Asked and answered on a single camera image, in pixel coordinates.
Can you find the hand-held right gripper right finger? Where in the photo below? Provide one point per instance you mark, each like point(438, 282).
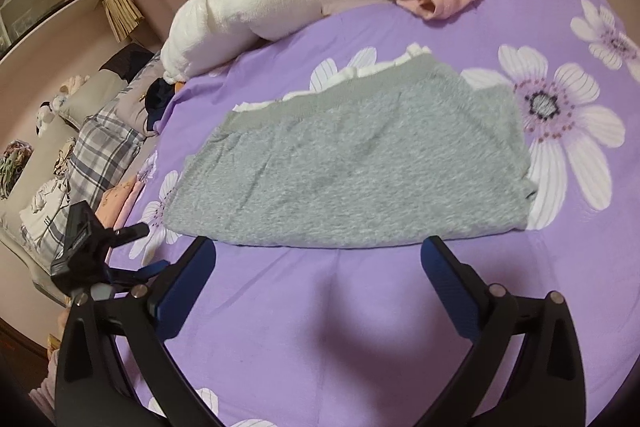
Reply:
point(446, 289)

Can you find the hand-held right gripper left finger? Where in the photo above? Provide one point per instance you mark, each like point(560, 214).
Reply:
point(187, 287)

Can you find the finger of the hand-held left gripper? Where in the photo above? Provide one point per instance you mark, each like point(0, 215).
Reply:
point(142, 271)
point(127, 233)

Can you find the grey sweatshirt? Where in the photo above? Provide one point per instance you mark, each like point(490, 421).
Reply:
point(350, 167)

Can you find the pink printed garment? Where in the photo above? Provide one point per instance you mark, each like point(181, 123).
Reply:
point(117, 202)

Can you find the cartoon print pillow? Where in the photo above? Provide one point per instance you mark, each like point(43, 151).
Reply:
point(37, 212)

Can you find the plaid pillow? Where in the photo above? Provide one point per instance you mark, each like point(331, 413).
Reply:
point(100, 157)

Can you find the green plush toy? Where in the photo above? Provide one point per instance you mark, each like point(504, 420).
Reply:
point(12, 167)

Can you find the purple floral blanket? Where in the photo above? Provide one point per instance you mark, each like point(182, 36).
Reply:
point(310, 307)

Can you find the dark navy cloth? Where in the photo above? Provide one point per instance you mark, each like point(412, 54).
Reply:
point(159, 99)

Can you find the grey pillow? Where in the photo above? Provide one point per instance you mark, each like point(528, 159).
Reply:
point(95, 94)

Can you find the small plush toys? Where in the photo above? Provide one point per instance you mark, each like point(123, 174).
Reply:
point(57, 99)

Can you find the black cloth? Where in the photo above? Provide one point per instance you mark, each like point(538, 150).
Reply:
point(127, 59)

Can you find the tan hanging bag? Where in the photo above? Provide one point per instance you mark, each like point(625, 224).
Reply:
point(121, 9)

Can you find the white plush blanket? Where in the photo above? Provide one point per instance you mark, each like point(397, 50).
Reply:
point(235, 17)

